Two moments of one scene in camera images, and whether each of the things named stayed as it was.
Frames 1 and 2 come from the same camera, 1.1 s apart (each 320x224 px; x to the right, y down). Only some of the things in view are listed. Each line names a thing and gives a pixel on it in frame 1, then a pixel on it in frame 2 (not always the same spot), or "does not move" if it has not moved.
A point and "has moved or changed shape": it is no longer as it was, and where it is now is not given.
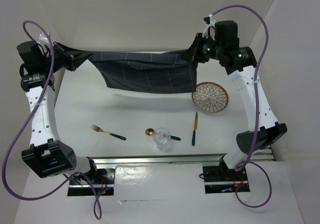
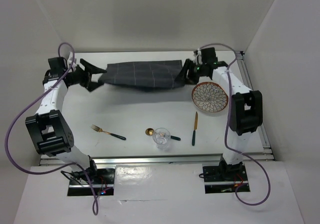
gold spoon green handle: [149, 132] does not move
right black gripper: [193, 53] -> [188, 64]
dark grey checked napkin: [170, 71] has moved or changed shape
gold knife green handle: [193, 137] does not move
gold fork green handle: [98, 129] does not move
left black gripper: [73, 57] -> [86, 75]
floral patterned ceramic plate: [210, 97] does not move
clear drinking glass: [161, 136] does not move
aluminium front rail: [184, 159] does not move
